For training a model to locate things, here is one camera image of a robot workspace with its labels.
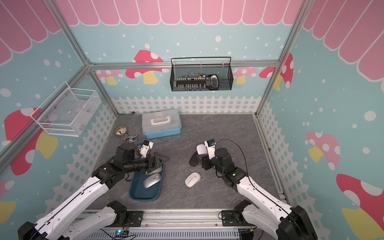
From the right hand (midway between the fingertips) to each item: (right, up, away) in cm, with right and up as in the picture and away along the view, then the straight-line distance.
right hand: (202, 153), depth 80 cm
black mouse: (-4, -7, +14) cm, 16 cm away
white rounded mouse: (-5, -16, +5) cm, 17 cm away
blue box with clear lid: (-27, +17, +19) cm, 37 cm away
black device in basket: (+7, +42, +11) cm, 44 cm away
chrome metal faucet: (-50, +6, +25) cm, 56 cm away
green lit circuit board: (-40, -38, -8) cm, 55 cm away
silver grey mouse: (-29, -17, +5) cm, 34 cm away
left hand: (-18, -4, -9) cm, 20 cm away
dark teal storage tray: (-35, -22, +1) cm, 41 cm away
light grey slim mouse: (0, +3, -1) cm, 3 cm away
